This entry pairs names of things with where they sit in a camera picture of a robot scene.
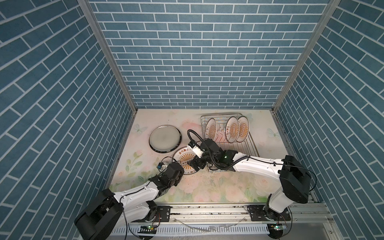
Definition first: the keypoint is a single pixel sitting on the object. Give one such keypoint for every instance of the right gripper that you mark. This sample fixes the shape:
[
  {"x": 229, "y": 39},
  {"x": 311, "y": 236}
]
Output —
[{"x": 191, "y": 162}]

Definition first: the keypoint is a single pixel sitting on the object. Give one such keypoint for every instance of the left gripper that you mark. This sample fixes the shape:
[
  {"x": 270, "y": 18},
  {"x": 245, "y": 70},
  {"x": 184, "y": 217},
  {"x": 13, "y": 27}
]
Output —
[{"x": 181, "y": 173}]

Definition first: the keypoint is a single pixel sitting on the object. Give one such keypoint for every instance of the brown patterned plate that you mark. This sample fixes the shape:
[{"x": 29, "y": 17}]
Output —
[
  {"x": 244, "y": 127},
  {"x": 183, "y": 156}
]

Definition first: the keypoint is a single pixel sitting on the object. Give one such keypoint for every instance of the orange sunburst plate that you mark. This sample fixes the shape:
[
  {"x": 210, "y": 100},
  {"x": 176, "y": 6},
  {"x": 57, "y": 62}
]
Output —
[{"x": 211, "y": 129}]

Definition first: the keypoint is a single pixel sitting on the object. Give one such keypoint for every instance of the plain white deep plate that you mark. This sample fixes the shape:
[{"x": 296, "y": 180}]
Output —
[{"x": 165, "y": 139}]

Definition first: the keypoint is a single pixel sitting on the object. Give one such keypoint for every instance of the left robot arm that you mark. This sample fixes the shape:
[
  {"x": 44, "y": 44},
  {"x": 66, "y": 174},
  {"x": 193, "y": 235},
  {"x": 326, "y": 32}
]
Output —
[{"x": 108, "y": 209}]

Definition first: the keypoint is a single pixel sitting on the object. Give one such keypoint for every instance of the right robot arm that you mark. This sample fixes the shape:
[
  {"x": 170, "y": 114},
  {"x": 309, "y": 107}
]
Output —
[{"x": 294, "y": 179}]

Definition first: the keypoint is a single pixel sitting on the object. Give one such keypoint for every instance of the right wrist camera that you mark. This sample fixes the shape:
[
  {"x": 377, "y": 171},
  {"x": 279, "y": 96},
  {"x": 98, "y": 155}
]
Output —
[{"x": 197, "y": 151}]

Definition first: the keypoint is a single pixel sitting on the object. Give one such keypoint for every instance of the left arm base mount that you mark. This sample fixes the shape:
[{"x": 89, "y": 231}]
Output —
[{"x": 159, "y": 214}]

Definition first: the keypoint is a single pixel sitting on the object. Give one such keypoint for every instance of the metal wire dish rack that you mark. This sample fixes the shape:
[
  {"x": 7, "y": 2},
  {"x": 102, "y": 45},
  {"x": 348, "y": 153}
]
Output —
[{"x": 247, "y": 146}]

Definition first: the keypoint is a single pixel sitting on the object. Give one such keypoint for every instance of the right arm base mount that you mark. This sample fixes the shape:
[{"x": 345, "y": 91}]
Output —
[{"x": 259, "y": 213}]

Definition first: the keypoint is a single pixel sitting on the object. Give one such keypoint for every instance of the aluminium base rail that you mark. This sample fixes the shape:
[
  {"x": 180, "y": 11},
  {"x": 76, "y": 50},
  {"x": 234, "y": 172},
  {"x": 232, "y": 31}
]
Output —
[{"x": 231, "y": 219}]

